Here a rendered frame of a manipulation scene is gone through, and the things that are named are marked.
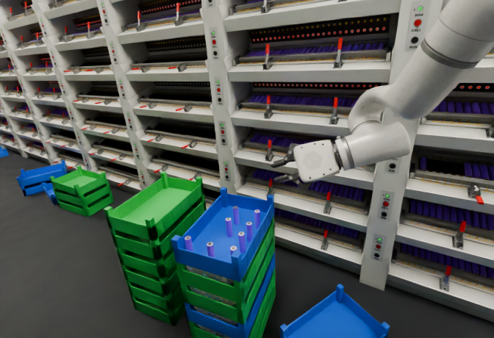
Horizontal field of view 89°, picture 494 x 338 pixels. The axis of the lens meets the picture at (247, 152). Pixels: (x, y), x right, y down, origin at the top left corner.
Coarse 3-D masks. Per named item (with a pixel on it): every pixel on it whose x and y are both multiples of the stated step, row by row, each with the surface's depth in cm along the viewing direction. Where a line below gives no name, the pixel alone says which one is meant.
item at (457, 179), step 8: (416, 176) 86; (424, 176) 85; (432, 176) 83; (440, 176) 82; (448, 176) 81; (456, 176) 81; (464, 176) 80; (480, 184) 77; (488, 184) 76; (488, 192) 76
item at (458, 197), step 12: (492, 156) 83; (408, 180) 86; (408, 192) 85; (420, 192) 83; (432, 192) 81; (444, 192) 80; (456, 192) 79; (492, 192) 76; (444, 204) 81; (456, 204) 79; (468, 204) 77; (480, 204) 76; (492, 204) 74
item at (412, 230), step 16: (416, 208) 97; (432, 208) 94; (448, 208) 92; (400, 224) 94; (416, 224) 92; (432, 224) 90; (448, 224) 87; (464, 224) 82; (480, 224) 86; (400, 240) 93; (416, 240) 89; (432, 240) 87; (448, 240) 86; (464, 240) 85; (480, 240) 83; (464, 256) 83; (480, 256) 80
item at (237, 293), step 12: (264, 240) 80; (264, 252) 81; (180, 264) 70; (252, 264) 71; (180, 276) 72; (192, 276) 70; (252, 276) 72; (204, 288) 70; (216, 288) 68; (228, 288) 66; (240, 288) 64; (240, 300) 65
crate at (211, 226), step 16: (224, 192) 91; (208, 208) 85; (224, 208) 93; (240, 208) 92; (256, 208) 90; (272, 208) 85; (208, 224) 85; (224, 224) 84; (240, 224) 84; (176, 240) 67; (192, 240) 77; (208, 240) 77; (224, 240) 77; (256, 240) 72; (176, 256) 69; (192, 256) 67; (208, 256) 64; (224, 256) 71; (240, 256) 62; (224, 272) 64; (240, 272) 63
